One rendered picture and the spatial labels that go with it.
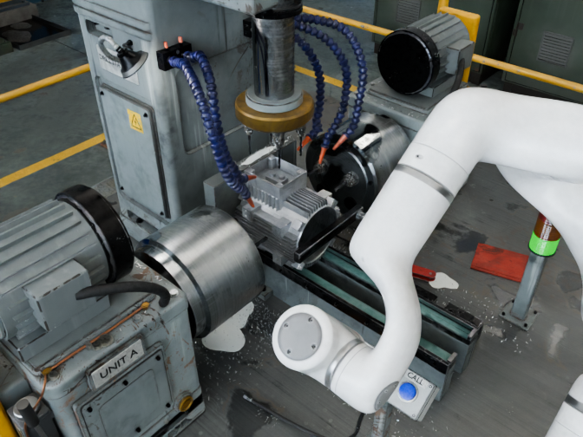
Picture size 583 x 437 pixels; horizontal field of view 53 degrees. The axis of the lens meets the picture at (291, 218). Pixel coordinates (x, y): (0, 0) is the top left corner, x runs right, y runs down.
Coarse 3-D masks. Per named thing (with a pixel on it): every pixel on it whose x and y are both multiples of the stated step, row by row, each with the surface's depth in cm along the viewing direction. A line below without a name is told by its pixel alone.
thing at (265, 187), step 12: (252, 168) 147; (264, 168) 151; (276, 168) 152; (288, 168) 149; (300, 168) 146; (252, 180) 145; (264, 180) 142; (276, 180) 145; (288, 180) 147; (300, 180) 145; (252, 192) 148; (264, 192) 144; (276, 192) 141; (288, 192) 143; (276, 204) 143
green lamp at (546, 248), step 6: (534, 234) 137; (534, 240) 137; (540, 240) 136; (558, 240) 136; (534, 246) 138; (540, 246) 137; (546, 246) 136; (552, 246) 136; (540, 252) 137; (546, 252) 137; (552, 252) 138
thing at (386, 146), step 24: (360, 120) 162; (384, 120) 163; (312, 144) 163; (360, 144) 154; (384, 144) 158; (408, 144) 165; (312, 168) 168; (336, 168) 161; (360, 168) 155; (384, 168) 156; (336, 192) 166; (360, 192) 159
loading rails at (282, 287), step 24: (264, 264) 156; (312, 264) 159; (336, 264) 152; (264, 288) 158; (288, 288) 153; (312, 288) 146; (336, 288) 145; (360, 288) 150; (336, 312) 144; (360, 312) 137; (384, 312) 148; (432, 312) 139; (432, 336) 140; (456, 336) 134; (432, 360) 128; (456, 360) 138
